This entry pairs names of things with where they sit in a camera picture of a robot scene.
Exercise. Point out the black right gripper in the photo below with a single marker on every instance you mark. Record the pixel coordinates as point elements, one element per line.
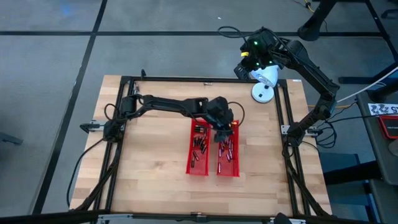
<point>261,49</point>

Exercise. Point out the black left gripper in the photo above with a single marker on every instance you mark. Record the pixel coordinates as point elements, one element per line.
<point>220,112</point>

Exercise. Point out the white desk lamp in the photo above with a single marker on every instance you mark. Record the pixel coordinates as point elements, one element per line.
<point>264,77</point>

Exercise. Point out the small cylindrical battery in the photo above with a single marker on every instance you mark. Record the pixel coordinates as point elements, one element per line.
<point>195,142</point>

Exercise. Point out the red plastic bin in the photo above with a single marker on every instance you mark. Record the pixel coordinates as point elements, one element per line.
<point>233,171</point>
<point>200,168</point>

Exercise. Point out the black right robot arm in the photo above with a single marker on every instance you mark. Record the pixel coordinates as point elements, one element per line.
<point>323,84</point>

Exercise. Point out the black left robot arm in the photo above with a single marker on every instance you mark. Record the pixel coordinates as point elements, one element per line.
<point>168,104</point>

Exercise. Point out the black desk leg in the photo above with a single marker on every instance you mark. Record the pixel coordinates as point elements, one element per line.
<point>314,25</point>

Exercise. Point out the dark rounded object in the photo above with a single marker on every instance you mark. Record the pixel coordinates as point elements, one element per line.
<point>282,218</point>

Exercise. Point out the black table foot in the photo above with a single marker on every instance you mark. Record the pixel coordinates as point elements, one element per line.
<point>357,80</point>

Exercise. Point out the paper with black marks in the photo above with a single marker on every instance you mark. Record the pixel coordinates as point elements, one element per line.
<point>382,109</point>

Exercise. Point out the grey side table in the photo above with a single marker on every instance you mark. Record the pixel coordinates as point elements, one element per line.
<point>373,140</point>

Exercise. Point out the red framed device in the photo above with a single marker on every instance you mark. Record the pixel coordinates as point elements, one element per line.
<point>390,126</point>

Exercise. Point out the black chair base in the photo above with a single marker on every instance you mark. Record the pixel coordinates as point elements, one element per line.
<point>390,14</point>

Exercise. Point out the grey round object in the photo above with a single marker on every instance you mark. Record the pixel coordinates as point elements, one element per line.
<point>394,148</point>

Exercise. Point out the grey furniture foot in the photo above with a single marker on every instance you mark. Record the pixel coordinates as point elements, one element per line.
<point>9,138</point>

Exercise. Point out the black metal table frame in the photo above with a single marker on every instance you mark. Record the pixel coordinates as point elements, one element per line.
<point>186,79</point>

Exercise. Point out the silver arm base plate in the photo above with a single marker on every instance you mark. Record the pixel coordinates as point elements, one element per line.
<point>285,129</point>

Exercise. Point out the silver metal bracket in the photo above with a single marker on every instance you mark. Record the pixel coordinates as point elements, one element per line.
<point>298,221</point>
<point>115,217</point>

